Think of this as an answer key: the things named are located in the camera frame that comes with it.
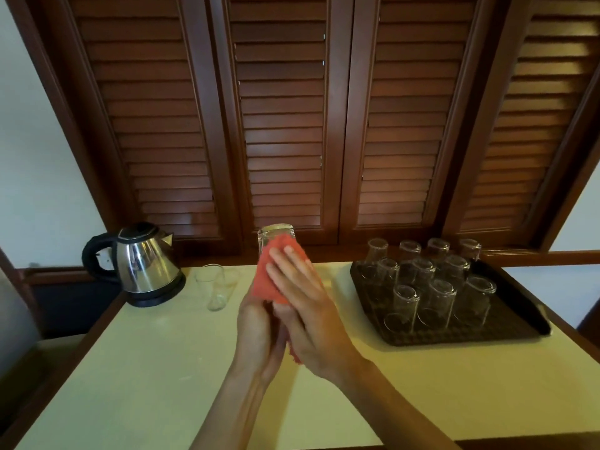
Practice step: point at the person's left hand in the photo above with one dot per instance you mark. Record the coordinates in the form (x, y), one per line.
(258, 337)

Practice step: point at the person's right hand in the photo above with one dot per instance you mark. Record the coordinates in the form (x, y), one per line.
(323, 332)

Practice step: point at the red cloth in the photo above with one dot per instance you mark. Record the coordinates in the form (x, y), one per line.
(265, 276)

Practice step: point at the group of clear glasses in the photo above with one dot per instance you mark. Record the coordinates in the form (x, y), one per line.
(213, 288)

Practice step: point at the dark brown textured tray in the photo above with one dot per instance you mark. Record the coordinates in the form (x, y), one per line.
(511, 323)

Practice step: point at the person's left forearm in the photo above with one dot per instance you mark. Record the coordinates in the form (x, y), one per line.
(225, 417)

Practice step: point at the steel electric kettle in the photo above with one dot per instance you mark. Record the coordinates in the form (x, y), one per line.
(159, 297)
(145, 264)

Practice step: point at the brown louvered wooden shutter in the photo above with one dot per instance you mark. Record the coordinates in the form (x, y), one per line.
(281, 112)
(154, 112)
(529, 112)
(408, 112)

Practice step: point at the brown wooden wall rail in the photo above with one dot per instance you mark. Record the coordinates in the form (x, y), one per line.
(544, 258)

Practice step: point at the brown wooden door frame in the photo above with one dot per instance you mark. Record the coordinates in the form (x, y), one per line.
(591, 330)

